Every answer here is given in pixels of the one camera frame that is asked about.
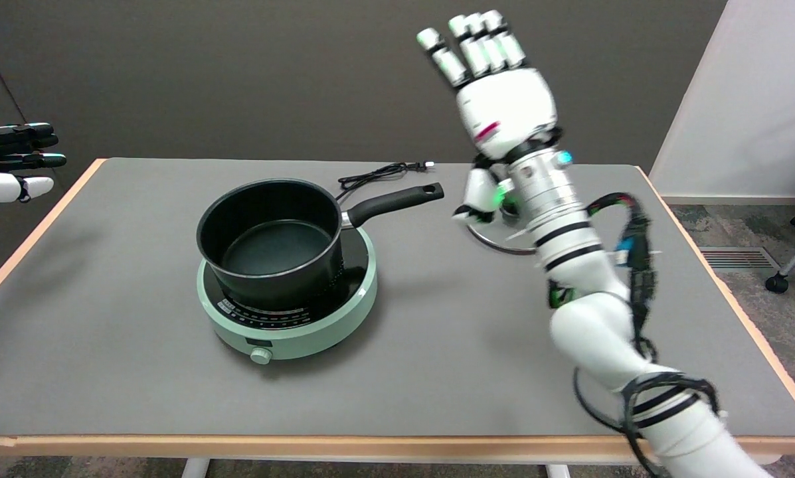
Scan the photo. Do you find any glass pot lid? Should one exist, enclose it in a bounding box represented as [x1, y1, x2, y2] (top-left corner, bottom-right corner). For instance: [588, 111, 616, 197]
[467, 206, 539, 256]

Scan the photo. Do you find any black pot with handle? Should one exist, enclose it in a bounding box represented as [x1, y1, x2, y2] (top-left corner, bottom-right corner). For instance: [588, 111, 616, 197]
[196, 178, 445, 311]

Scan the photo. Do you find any grey table mat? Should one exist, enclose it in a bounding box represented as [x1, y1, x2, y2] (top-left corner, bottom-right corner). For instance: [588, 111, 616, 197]
[0, 158, 795, 439]

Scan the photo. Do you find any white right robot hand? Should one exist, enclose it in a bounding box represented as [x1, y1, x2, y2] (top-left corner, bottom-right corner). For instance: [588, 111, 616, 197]
[416, 9, 563, 225]

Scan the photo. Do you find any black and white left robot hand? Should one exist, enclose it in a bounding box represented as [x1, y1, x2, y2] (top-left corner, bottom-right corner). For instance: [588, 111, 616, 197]
[0, 122, 68, 204]

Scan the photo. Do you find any black power cord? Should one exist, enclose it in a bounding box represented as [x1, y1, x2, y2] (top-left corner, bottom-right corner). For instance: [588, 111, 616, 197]
[334, 161, 436, 202]

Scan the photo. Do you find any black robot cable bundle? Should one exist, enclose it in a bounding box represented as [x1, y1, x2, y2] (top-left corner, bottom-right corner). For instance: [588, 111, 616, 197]
[572, 193, 723, 478]

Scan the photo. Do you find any green round induction cooker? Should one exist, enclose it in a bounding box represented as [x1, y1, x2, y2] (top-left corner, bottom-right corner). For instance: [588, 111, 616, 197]
[197, 226, 379, 365]

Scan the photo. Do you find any floor air vent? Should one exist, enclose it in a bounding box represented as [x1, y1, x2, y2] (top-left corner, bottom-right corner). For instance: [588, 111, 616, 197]
[699, 246, 782, 272]

